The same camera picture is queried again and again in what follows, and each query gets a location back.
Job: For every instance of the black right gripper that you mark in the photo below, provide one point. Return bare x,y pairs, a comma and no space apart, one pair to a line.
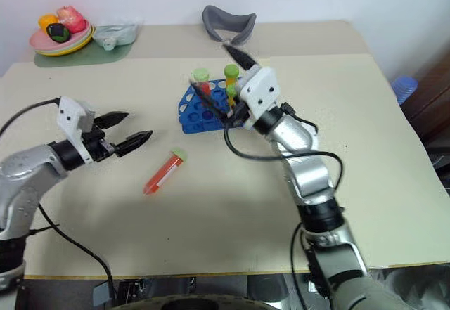
240,112

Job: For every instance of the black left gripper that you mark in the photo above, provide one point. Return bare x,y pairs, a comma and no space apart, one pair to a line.
98,145

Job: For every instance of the yellow tube with green cap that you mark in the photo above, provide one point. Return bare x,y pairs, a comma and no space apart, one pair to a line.
231,82

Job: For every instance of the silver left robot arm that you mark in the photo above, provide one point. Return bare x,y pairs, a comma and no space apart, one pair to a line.
24,169

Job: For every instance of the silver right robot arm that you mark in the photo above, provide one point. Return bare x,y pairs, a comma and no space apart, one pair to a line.
302,137

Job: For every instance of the blue test tube rack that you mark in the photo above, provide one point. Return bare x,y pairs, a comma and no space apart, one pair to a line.
197,115

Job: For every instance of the red tube with green cap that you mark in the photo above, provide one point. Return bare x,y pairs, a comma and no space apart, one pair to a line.
202,85

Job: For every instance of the grey fabric neck pillow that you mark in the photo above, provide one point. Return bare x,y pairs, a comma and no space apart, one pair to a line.
228,25

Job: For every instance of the orange tube with green cap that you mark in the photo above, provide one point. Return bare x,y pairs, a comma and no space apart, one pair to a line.
165,173

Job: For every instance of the green table mat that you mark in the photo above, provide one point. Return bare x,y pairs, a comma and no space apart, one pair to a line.
88,58

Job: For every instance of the yellow plate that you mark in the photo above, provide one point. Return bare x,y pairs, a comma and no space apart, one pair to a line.
72,52

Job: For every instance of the pale green plastic pouch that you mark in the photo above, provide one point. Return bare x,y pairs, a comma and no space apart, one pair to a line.
114,35

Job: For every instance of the green plate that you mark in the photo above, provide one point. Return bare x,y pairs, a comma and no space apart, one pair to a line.
85,41

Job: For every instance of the dark green toy fruit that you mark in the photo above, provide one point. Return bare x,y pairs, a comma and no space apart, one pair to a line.
58,33

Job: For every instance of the pink plate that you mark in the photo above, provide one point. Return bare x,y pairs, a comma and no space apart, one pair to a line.
42,41

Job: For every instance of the pink red toy fruit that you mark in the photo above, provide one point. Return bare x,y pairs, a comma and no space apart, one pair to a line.
72,19

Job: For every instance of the yellow toy fruit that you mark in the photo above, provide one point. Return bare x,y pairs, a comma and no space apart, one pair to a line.
47,22

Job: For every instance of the blue ribbed bottle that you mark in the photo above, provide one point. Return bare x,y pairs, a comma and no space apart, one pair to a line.
404,88

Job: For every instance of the dark rounded shape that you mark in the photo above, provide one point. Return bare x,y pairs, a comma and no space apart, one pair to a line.
190,303

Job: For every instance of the dark wooden furniture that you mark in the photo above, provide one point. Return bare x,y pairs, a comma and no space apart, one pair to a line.
432,88

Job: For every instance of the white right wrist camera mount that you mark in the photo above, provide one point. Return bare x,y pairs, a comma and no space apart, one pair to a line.
262,88

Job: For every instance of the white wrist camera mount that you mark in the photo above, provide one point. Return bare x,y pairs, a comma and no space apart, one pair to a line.
262,88
70,113

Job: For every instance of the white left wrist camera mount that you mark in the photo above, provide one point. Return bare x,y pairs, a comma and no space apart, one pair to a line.
70,113

